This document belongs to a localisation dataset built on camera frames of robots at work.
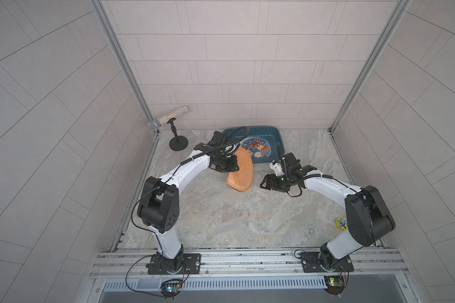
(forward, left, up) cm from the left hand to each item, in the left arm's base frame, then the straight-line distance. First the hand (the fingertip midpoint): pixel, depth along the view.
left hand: (241, 166), depth 86 cm
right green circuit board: (-43, -34, -12) cm, 56 cm away
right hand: (-6, -11, -7) cm, 15 cm away
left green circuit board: (-44, +25, -9) cm, 51 cm away
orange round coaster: (-6, 0, -1) cm, 6 cm away
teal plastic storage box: (+29, -20, -8) cm, 36 cm away
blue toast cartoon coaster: (+19, -10, -9) cm, 23 cm away
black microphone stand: (+24, +36, -11) cm, 45 cm away
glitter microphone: (+17, +41, +10) cm, 45 cm away
